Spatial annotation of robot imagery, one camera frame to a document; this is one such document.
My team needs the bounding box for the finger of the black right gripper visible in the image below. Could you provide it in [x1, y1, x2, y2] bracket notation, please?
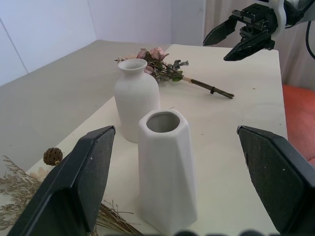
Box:
[202, 17, 238, 46]
[223, 30, 272, 62]

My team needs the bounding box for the beige curtain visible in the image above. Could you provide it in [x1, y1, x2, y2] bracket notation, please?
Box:
[205, 0, 315, 90]

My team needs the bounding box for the red orange cushion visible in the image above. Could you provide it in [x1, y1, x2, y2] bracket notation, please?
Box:
[282, 84, 315, 163]

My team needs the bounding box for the white round ceramic vase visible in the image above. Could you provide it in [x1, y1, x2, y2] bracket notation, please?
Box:
[114, 59, 161, 144]

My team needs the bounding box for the pink rose flower bouquet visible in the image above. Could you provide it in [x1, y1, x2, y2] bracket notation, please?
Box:
[114, 47, 235, 100]

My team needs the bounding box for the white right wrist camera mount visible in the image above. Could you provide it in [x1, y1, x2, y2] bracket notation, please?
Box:
[268, 0, 288, 38]

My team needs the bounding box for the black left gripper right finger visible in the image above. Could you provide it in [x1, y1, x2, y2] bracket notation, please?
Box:
[236, 125, 315, 236]

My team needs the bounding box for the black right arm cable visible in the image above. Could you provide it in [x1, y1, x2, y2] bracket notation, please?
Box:
[305, 20, 315, 60]

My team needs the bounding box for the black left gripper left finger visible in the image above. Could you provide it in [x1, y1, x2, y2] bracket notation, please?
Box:
[6, 125, 116, 236]

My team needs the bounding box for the white faceted ceramic vase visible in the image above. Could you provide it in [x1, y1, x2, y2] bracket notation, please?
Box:
[137, 110, 198, 233]

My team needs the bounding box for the dried grass bundle with seedhead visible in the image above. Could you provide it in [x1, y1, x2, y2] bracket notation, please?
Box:
[0, 147, 144, 236]

